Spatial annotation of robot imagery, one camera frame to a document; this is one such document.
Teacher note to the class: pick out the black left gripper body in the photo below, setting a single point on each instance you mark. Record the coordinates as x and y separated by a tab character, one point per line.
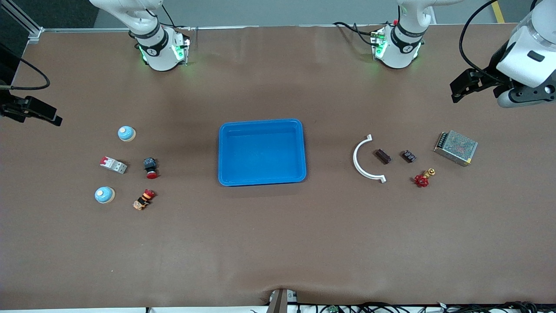
485	79

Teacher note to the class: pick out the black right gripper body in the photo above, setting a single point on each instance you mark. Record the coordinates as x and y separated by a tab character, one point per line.
13	107

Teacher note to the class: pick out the blue bell with cream button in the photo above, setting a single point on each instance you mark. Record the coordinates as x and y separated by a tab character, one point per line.
104	194
126	133

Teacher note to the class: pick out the small black electrolytic capacitor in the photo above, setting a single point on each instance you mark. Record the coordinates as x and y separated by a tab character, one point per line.
408	156

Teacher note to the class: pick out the dark brown electrolytic capacitor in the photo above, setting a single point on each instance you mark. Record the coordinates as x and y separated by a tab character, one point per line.
383	156

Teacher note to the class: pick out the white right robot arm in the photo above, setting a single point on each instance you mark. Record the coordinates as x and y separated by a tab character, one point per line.
156	52

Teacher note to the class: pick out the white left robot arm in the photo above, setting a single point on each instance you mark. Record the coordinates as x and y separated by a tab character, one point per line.
399	48

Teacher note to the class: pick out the blue plastic tray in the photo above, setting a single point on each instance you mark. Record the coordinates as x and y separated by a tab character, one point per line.
260	152

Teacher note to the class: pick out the metal mesh power supply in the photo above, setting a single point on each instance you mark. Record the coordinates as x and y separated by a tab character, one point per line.
456	148

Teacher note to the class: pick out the white red circuit breaker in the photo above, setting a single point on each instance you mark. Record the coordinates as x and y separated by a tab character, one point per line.
114	164

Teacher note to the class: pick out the red black emergency stop button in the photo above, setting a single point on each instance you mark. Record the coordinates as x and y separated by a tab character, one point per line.
150	168

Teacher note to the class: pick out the aluminium frame profile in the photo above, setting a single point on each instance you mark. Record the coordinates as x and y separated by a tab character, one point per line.
30	25

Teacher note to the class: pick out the orange red push button switch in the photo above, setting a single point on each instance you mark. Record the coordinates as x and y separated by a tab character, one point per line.
143	200

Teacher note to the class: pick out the white curved plastic bracket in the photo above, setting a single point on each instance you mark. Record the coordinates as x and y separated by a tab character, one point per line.
354	157

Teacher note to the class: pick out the grey metal post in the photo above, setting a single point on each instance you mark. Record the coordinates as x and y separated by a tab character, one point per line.
280	302

